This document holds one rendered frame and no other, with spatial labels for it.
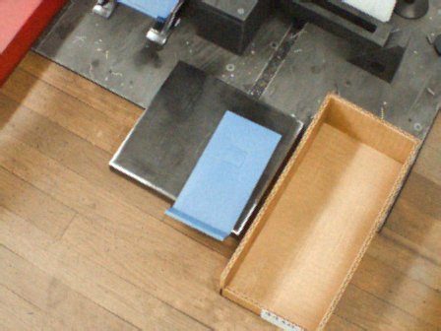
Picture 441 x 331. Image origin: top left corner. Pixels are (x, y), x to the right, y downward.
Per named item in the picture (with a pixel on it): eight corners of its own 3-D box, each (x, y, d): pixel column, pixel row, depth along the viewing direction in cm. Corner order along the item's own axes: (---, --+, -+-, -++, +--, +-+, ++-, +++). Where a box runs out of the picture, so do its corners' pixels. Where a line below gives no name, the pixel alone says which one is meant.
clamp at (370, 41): (268, 24, 113) (274, -21, 103) (280, 5, 114) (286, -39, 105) (372, 76, 110) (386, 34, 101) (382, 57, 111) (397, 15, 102)
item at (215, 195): (164, 222, 99) (163, 212, 96) (226, 111, 105) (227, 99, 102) (221, 249, 98) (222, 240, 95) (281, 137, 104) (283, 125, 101)
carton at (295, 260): (218, 297, 99) (220, 276, 92) (320, 122, 108) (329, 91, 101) (318, 349, 96) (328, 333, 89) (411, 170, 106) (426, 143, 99)
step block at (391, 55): (346, 60, 111) (356, 23, 102) (354, 44, 112) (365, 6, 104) (390, 84, 109) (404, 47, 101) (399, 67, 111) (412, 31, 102)
